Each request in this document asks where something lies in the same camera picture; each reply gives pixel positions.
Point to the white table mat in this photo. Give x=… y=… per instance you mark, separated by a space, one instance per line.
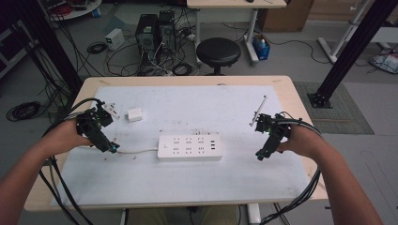
x=187 y=181

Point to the slim black computer tower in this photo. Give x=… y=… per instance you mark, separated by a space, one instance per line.
x=167 y=31

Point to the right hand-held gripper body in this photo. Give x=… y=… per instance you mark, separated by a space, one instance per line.
x=275 y=131

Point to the plastic bag with papers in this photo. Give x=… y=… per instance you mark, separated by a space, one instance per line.
x=385 y=62

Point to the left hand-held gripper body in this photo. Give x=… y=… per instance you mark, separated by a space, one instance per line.
x=94 y=128

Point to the white charger adapter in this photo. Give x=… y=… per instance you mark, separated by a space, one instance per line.
x=135 y=115

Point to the blue box with bottles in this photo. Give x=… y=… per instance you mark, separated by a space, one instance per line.
x=262 y=51

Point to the large black computer tower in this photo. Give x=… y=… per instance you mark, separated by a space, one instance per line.
x=147 y=39

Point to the black round stool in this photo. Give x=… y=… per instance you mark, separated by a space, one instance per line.
x=218 y=51

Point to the wooden desk with white legs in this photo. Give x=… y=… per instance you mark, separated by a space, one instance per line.
x=237 y=3

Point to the person's left hand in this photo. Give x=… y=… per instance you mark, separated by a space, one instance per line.
x=64 y=136

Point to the person's right hand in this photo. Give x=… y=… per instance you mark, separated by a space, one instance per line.
x=305 y=142

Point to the round white table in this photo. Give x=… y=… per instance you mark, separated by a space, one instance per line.
x=78 y=11

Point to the grey floor mat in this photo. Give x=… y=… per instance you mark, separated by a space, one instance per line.
x=344 y=118

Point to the black metal post with base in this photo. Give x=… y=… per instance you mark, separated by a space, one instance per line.
x=353 y=53

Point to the white metal stand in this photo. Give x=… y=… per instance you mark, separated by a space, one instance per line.
x=341 y=37

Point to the white table leg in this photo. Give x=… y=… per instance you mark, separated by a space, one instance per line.
x=254 y=214

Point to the white power strip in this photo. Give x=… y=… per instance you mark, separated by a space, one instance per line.
x=165 y=153

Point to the black metal frame post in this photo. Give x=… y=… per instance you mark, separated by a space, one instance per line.
x=50 y=43

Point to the white power supply box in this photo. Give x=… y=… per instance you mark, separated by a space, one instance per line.
x=114 y=38

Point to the brown cardboard box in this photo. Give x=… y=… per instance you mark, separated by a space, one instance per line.
x=286 y=15

